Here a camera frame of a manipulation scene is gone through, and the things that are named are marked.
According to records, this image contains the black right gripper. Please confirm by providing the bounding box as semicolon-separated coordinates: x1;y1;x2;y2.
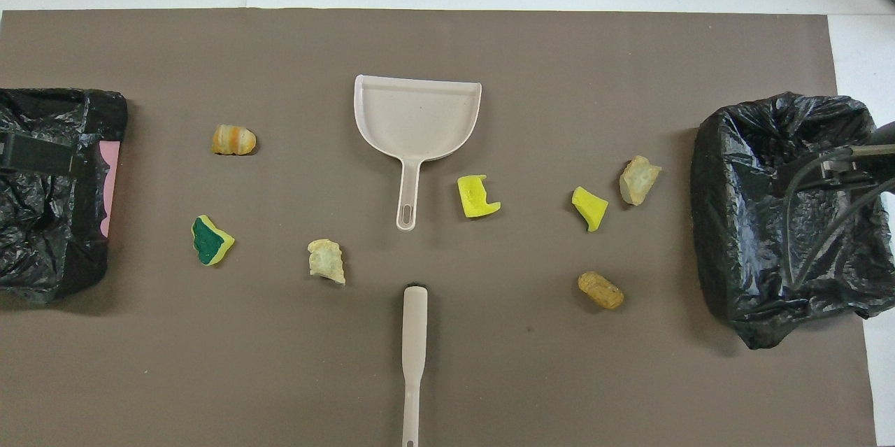
790;152;878;190

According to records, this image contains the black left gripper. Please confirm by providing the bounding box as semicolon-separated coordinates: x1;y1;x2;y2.
0;131;86;176

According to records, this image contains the green and yellow sponge piece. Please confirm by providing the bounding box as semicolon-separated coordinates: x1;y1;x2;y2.
191;215;236;267

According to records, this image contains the rounded striped bread roll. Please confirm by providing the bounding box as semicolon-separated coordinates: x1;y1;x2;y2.
212;125;257;156

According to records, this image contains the yellow sponge wedge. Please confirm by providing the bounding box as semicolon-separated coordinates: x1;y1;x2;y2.
571;185;609;233

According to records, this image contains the brown peanut shaped bread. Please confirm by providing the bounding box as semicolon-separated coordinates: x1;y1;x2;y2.
578;271;625;311

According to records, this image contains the striped bread chunk pale face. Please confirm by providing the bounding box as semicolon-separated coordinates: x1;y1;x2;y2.
308;239;347;285

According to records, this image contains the notched yellow sponge piece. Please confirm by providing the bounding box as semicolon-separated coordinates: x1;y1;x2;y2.
457;174;502;220

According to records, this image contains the beige plastic dustpan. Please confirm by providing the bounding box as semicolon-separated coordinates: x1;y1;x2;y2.
353;74;483;232

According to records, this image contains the beige hand brush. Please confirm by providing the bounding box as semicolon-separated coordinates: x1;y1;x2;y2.
401;283;429;447

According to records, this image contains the pink plastic bin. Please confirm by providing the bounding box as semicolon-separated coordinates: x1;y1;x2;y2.
98;141;121;238

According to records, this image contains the black bag over pink bin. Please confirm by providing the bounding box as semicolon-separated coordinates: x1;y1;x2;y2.
0;88;129;306

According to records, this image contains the black trash bag bin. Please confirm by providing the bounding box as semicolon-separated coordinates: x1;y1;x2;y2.
691;92;895;350

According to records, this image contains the brown table mat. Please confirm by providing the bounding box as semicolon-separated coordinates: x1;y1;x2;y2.
0;8;878;447

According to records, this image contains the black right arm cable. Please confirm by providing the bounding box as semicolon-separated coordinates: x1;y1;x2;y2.
781;145;895;288

